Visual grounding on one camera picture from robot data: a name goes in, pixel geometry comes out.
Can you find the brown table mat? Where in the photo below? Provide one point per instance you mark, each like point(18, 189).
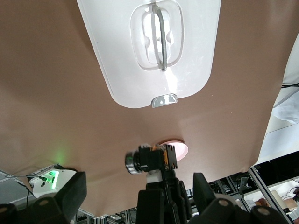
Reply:
point(46, 93)

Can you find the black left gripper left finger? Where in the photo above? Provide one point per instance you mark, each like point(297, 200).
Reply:
point(70, 193)

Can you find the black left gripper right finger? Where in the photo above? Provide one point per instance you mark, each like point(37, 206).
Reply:
point(205, 200)

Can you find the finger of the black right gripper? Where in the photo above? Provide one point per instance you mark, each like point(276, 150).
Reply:
point(178, 200)
point(151, 203)

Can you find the aluminium frame profile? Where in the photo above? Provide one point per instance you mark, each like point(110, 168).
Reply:
point(268, 193)

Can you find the grey box latch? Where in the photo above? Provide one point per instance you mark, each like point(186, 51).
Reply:
point(163, 101)

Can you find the white lidded storage box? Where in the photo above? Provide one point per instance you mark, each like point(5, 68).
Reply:
point(112, 46)

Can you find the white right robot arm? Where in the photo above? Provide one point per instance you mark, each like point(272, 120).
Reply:
point(58, 179)

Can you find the pink round plate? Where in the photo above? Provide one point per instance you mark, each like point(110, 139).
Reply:
point(181, 151)

